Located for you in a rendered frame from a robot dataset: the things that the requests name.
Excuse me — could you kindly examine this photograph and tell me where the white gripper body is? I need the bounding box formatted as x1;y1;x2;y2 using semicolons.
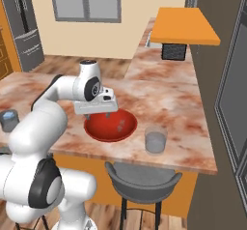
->
72;95;119;116

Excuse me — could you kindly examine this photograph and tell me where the red bowl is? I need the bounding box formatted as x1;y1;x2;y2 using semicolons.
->
83;108;139;144

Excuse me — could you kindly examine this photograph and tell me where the glass of water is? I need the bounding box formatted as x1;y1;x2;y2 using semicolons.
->
144;125;169;155
0;109;20;133

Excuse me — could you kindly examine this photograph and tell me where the orange island cabinet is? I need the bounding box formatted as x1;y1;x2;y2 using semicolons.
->
52;153;199;219

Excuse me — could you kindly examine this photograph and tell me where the grey sink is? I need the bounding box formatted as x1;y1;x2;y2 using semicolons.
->
145;30;163;49

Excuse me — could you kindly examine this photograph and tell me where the black box appliance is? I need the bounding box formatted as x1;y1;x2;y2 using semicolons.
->
161;42;188;62

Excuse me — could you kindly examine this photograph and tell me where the orange tall cupboard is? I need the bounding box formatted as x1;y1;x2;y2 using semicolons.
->
0;0;23;81

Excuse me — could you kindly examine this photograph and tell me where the grey framed window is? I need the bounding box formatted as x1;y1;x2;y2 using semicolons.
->
48;0;123;24

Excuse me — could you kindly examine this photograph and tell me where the grey fridge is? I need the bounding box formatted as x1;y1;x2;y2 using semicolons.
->
0;0;45;73

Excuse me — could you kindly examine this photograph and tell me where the grey framed glass door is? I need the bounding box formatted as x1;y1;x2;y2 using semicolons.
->
213;0;247;214

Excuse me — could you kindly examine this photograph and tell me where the large orange wall shelf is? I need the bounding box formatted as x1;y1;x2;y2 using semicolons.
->
150;7;222;46

